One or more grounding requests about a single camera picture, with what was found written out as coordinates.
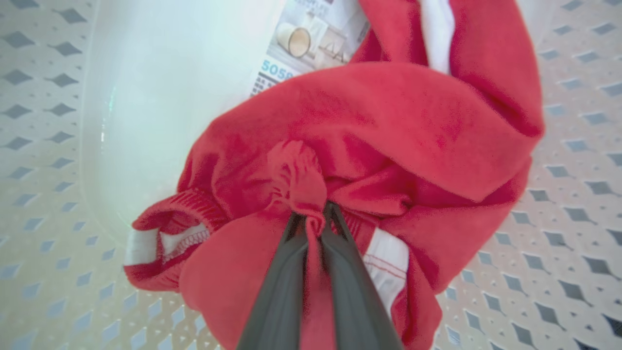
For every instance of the white perforated laundry basket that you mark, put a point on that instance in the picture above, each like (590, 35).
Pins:
(559, 218)

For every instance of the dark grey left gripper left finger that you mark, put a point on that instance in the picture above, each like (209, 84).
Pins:
(279, 296)

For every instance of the printed paper label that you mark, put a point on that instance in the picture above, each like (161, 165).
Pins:
(311, 43)

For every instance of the red garment with white stripes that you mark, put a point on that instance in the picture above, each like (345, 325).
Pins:
(369, 146)

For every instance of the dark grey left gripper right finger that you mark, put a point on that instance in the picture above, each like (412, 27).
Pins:
(357, 296)

